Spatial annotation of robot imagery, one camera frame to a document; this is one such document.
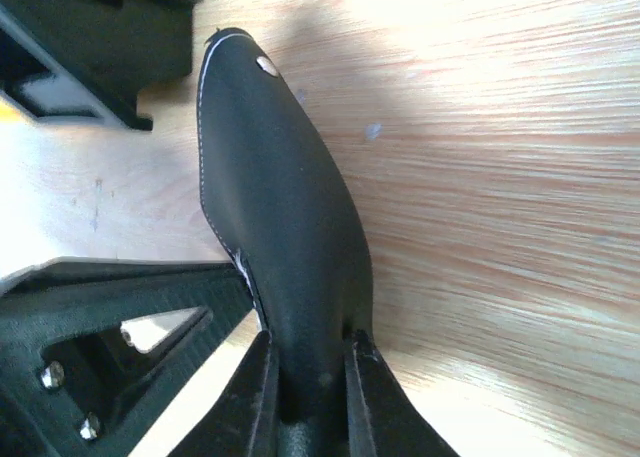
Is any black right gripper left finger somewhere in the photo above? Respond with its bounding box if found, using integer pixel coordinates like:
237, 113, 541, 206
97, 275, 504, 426
170, 331, 279, 457

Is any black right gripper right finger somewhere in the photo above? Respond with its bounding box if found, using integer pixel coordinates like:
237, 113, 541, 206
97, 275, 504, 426
344, 330, 458, 457

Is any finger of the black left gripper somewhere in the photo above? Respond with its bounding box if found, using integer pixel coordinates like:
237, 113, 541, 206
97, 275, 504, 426
1, 261, 252, 456

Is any black leather card holder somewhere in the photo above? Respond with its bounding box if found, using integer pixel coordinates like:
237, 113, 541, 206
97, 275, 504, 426
196, 28, 373, 420

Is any black card bin right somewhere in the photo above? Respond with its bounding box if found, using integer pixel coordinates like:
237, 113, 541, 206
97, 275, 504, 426
1, 0, 202, 131

